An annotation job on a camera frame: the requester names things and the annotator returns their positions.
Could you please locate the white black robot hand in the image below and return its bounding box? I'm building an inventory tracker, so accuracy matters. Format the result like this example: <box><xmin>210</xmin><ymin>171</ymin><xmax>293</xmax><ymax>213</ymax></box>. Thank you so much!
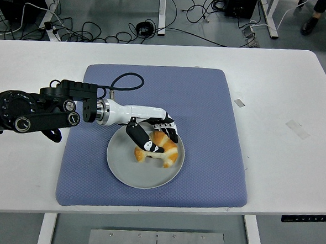
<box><xmin>104</xmin><ymin>98</ymin><xmax>182</xmax><ymax>155</ymax></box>

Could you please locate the golden striped croissant bread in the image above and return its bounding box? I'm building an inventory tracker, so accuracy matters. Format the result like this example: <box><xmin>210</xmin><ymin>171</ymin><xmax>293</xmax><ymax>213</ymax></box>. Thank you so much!
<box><xmin>133</xmin><ymin>129</ymin><xmax>180</xmax><ymax>169</ymax></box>

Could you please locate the round grey plate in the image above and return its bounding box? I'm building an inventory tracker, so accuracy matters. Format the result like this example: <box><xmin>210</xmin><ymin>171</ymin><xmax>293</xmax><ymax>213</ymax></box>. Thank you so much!
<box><xmin>104</xmin><ymin>121</ymin><xmax>187</xmax><ymax>192</ymax></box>

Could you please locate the blue quilted mat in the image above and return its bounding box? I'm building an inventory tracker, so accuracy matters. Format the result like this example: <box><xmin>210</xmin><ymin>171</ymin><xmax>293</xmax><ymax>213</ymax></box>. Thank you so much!
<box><xmin>54</xmin><ymin>59</ymin><xmax>257</xmax><ymax>219</ymax></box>

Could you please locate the grey metal plate with screws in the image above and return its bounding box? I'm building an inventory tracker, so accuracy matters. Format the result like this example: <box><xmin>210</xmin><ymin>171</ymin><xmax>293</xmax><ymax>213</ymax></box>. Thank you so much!
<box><xmin>87</xmin><ymin>225</ymin><xmax>226</xmax><ymax>244</ymax></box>

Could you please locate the grey floor pedal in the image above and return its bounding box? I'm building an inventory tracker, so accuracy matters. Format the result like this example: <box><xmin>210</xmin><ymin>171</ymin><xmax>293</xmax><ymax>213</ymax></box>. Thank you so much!
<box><xmin>241</xmin><ymin>24</ymin><xmax>261</xmax><ymax>48</ymax></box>

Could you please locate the white table leg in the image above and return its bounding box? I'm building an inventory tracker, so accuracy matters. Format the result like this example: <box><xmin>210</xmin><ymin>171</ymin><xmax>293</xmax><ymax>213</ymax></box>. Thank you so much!
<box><xmin>242</xmin><ymin>215</ymin><xmax>267</xmax><ymax>244</ymax></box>
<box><xmin>36</xmin><ymin>213</ymin><xmax>57</xmax><ymax>244</ymax></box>

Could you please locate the black computer box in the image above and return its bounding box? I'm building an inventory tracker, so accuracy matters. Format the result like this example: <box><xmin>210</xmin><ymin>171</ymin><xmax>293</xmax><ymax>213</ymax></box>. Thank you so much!
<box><xmin>224</xmin><ymin>0</ymin><xmax>257</xmax><ymax>19</ymax></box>

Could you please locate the large grey tape piece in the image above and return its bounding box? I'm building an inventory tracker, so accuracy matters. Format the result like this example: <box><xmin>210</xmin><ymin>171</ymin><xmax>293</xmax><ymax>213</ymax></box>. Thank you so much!
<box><xmin>285</xmin><ymin>119</ymin><xmax>312</xmax><ymax>141</ymax></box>

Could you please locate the person's leg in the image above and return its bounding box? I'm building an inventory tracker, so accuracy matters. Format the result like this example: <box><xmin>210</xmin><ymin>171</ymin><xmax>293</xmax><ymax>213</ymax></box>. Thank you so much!
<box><xmin>299</xmin><ymin>0</ymin><xmax>326</xmax><ymax>38</ymax></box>

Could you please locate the black table control panel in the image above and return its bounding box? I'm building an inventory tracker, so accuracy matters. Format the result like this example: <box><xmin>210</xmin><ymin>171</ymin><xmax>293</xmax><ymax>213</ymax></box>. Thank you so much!
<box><xmin>280</xmin><ymin>214</ymin><xmax>326</xmax><ymax>226</ymax></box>

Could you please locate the coiled black cable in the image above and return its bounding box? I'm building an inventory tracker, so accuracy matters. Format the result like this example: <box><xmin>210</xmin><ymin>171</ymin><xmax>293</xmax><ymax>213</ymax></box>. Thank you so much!
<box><xmin>135</xmin><ymin>20</ymin><xmax>156</xmax><ymax>37</ymax></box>

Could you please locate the long black floor cable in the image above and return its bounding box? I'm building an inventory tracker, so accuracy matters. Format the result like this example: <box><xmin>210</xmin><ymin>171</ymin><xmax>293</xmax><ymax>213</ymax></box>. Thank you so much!
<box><xmin>154</xmin><ymin>26</ymin><xmax>229</xmax><ymax>47</ymax></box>

